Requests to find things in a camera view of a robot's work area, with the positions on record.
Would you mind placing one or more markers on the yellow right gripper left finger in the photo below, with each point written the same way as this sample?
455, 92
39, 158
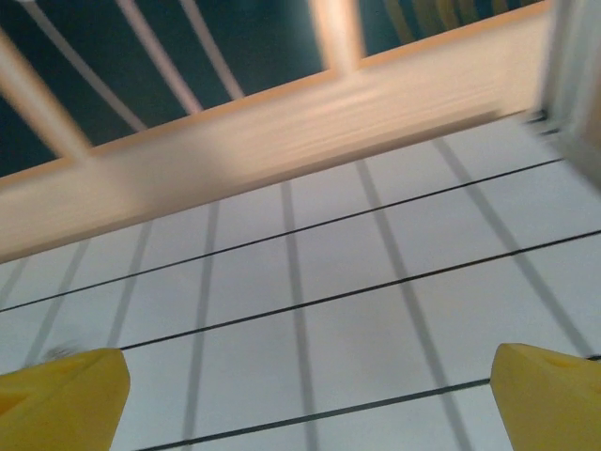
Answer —
61, 409

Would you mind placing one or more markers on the aluminium corner post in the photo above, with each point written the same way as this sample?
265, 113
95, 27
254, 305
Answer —
577, 70

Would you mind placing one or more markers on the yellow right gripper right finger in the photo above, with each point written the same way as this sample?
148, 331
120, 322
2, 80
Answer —
554, 409

